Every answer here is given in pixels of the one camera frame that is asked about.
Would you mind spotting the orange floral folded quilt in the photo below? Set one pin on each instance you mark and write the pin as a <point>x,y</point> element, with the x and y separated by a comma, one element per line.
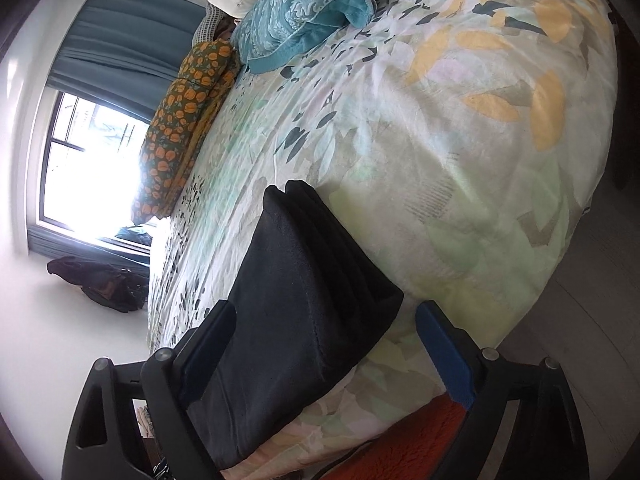
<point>185,125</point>

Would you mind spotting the bright window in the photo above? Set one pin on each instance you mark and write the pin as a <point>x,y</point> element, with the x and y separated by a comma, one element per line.
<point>85,175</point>

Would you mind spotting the blue curtain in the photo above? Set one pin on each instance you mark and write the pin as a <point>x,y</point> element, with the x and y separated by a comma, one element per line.
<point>115,45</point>

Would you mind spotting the bed with floral sheet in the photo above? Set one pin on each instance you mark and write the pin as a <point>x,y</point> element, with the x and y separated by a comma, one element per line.
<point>450,185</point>

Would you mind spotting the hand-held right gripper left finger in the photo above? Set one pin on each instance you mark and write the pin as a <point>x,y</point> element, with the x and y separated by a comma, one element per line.
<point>207,355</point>

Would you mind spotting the black pants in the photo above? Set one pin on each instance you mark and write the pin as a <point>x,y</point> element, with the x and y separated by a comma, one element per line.
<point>300,310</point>

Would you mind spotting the grey knitted cloth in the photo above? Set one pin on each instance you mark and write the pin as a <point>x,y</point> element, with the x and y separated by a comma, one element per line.
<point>207,25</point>

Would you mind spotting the orange rug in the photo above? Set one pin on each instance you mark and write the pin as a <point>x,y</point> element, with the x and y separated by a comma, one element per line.
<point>410,450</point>

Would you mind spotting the teal patterned pillow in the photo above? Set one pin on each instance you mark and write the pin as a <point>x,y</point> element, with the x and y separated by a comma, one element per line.
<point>300,5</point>

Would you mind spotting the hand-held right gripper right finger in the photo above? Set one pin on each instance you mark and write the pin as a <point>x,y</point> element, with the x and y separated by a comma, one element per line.
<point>450,360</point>

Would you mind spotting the dark hanging clothes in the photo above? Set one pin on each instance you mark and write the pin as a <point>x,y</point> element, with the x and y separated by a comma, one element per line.
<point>105,285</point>

